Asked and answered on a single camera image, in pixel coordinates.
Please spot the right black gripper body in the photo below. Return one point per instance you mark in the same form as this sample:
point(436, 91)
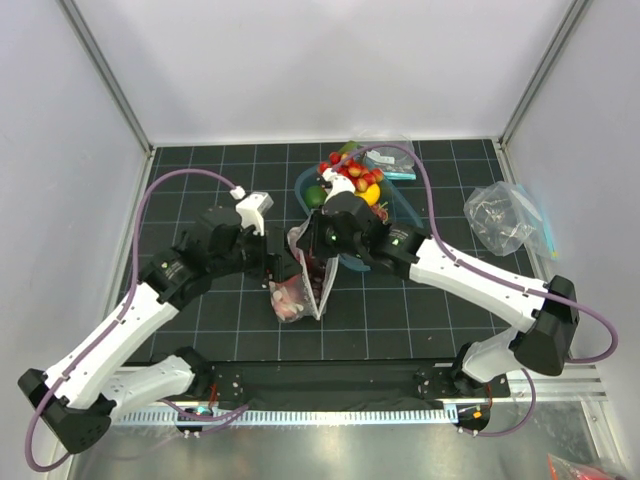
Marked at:
point(324, 241)

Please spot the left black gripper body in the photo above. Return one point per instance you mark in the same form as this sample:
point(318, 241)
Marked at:
point(250, 255)

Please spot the clear dotted zip bag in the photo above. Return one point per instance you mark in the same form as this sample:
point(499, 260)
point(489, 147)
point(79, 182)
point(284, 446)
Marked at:
point(317, 277)

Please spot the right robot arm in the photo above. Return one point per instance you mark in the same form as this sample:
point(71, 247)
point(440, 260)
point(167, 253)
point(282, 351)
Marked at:
point(542, 316)

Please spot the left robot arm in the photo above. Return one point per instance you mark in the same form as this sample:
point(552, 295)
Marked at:
point(78, 397)

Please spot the flat zip bag blue zipper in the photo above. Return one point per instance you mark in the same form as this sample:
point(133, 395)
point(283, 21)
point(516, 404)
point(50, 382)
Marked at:
point(394, 158)

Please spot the crumpled clear zip bag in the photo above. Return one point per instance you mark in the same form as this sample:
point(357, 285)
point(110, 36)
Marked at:
point(505, 218)

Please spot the green lime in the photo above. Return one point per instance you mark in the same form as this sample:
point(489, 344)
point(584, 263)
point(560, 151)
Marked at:
point(314, 196)

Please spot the light pink grape bunch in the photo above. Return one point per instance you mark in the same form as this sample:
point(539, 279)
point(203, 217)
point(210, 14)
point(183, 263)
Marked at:
point(381, 212)

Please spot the yellow lemon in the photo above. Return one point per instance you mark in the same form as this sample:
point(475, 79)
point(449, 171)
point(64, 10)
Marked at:
point(371, 195)

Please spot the red cherry bunch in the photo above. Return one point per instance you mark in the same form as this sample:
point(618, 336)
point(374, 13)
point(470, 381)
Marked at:
point(355, 170)

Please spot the blue plastic basket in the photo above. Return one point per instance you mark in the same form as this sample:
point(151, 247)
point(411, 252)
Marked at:
point(391, 199)

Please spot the red packaged item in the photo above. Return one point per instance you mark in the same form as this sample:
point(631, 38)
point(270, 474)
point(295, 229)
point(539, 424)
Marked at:
point(562, 469)

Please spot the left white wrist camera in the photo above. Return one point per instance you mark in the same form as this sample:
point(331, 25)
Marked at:
point(252, 207)

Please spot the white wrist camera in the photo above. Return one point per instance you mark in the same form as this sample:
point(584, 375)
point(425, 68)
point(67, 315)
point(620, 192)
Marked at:
point(252, 207)
point(337, 182)

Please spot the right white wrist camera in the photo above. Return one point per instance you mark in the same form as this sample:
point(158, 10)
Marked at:
point(337, 182)

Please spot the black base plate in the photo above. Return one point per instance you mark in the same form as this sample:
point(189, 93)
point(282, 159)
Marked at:
point(335, 386)

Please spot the perforated metal rail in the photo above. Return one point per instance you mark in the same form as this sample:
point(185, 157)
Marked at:
point(162, 415)

